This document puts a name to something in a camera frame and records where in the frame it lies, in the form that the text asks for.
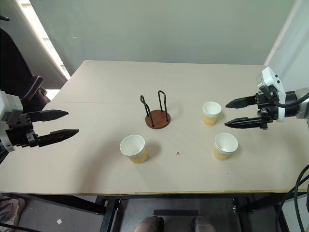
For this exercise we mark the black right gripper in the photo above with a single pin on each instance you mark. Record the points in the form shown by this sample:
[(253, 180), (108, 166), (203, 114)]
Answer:
[(266, 110)]

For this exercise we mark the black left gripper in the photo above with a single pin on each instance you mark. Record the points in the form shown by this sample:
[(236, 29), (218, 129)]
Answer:
[(23, 135)]

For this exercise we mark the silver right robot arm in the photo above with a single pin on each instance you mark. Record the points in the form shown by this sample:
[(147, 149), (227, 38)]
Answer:
[(301, 112)]

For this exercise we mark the yellow paper cup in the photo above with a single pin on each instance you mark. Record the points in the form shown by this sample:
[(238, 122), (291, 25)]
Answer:
[(224, 148), (134, 149), (211, 111)]

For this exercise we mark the black office chair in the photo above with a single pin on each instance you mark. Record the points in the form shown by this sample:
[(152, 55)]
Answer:
[(17, 72)]

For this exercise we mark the small white paper scrap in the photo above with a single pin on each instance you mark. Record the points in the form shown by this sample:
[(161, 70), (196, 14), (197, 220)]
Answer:
[(59, 221)]

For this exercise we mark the brown shoe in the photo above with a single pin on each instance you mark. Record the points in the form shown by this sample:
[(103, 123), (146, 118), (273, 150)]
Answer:
[(10, 210)]

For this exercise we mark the black flat floor plate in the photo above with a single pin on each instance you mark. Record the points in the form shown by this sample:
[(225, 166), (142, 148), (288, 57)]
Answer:
[(176, 213)]

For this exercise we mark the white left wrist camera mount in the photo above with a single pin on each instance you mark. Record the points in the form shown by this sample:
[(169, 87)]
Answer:
[(9, 106)]

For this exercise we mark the black metal table frame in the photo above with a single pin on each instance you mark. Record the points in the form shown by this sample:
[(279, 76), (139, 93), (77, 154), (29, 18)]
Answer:
[(109, 212)]

